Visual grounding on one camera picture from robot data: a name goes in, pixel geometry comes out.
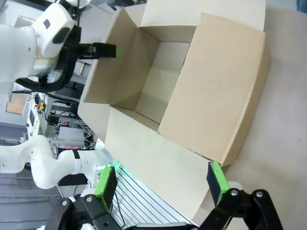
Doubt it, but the thin black cable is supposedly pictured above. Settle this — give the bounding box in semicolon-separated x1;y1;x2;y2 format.
111;189;126;227

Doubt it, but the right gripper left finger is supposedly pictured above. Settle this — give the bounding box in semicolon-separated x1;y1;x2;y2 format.
45;165;128;230

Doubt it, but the grey electronics box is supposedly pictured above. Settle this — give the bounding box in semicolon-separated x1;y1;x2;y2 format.
57;126;86;149

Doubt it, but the aluminium profile frame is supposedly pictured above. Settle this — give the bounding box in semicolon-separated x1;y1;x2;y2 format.
111;164;200;228

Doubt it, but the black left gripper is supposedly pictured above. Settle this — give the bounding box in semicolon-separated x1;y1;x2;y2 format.
68;25;120;60

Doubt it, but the brown cardboard box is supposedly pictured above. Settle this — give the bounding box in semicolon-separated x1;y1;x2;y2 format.
83;0;272;220

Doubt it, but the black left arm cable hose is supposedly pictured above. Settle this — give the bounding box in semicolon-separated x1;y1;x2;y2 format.
15;46;79;92

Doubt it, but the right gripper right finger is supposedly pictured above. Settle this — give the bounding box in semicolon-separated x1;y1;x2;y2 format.
199;161;283;230

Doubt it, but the white control cabinet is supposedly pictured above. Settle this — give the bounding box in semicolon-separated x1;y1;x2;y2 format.
25;93;47;135

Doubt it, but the brown framed board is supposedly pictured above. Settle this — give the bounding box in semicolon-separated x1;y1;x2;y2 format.
5;92;27;114

